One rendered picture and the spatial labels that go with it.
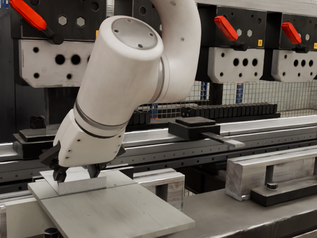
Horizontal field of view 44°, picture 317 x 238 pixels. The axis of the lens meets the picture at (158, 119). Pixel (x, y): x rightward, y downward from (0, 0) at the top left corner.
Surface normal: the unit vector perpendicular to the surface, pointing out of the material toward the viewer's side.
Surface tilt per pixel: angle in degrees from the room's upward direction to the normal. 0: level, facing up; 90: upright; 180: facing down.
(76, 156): 132
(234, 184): 90
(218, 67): 90
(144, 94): 128
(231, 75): 90
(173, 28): 109
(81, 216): 0
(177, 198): 90
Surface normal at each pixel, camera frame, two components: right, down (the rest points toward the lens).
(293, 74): 0.52, 0.18
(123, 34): 0.35, -0.63
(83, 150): 0.30, 0.78
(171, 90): 0.40, 0.58
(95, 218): 0.04, -0.98
